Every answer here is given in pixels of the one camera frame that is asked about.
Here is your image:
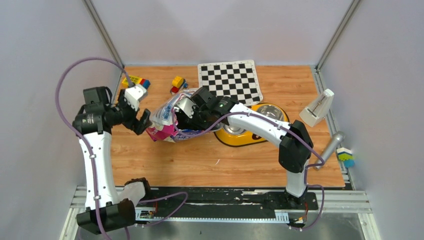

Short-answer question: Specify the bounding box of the pink pet food bag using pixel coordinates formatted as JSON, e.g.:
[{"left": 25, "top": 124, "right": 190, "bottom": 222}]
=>
[{"left": 146, "top": 89, "right": 205, "bottom": 143}]

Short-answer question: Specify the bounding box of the yellow double pet bowl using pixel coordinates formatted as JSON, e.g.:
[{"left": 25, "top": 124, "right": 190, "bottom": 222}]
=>
[{"left": 214, "top": 103, "right": 290, "bottom": 147}]

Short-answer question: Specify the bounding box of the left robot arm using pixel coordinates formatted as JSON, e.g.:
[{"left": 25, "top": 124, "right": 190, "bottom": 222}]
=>
[{"left": 72, "top": 84, "right": 153, "bottom": 235}]

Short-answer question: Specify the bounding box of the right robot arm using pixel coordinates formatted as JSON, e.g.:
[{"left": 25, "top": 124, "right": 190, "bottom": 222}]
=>
[{"left": 177, "top": 87, "right": 314, "bottom": 209}]

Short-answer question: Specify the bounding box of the toy block car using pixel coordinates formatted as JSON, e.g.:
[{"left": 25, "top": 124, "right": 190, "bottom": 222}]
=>
[{"left": 170, "top": 76, "right": 189, "bottom": 94}]

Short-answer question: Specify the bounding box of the black white chessboard mat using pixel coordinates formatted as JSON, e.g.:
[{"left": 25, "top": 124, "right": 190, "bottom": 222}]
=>
[{"left": 197, "top": 59, "right": 264, "bottom": 106}]

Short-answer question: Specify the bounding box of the silver microphone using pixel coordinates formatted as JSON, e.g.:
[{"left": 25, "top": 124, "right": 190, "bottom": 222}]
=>
[{"left": 314, "top": 131, "right": 346, "bottom": 171}]

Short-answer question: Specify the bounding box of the green blue block toy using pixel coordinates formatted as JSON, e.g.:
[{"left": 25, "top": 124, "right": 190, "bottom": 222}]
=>
[{"left": 336, "top": 147, "right": 355, "bottom": 168}]

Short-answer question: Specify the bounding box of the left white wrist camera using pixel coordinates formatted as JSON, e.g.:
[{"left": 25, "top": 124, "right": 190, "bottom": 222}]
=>
[{"left": 124, "top": 84, "right": 148, "bottom": 112}]

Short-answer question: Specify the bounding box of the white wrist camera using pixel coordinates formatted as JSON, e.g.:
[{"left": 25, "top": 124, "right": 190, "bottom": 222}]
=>
[
  {"left": 174, "top": 96, "right": 197, "bottom": 119},
  {"left": 124, "top": 84, "right": 148, "bottom": 112}
]

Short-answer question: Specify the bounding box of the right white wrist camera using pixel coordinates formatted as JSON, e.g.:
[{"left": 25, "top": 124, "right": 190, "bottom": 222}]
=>
[{"left": 174, "top": 96, "right": 197, "bottom": 119}]

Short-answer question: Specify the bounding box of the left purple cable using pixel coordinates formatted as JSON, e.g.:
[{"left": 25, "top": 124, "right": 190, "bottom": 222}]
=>
[{"left": 54, "top": 57, "right": 189, "bottom": 240}]

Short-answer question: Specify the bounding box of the purple cable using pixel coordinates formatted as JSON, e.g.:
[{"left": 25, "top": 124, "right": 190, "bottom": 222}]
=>
[
  {"left": 54, "top": 57, "right": 189, "bottom": 240},
  {"left": 170, "top": 107, "right": 326, "bottom": 232}
]

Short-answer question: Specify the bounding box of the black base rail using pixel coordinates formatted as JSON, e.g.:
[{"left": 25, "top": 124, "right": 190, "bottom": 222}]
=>
[{"left": 71, "top": 185, "right": 372, "bottom": 224}]

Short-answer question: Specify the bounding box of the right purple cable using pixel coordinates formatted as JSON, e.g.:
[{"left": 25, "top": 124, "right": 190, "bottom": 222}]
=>
[{"left": 170, "top": 107, "right": 326, "bottom": 232}]

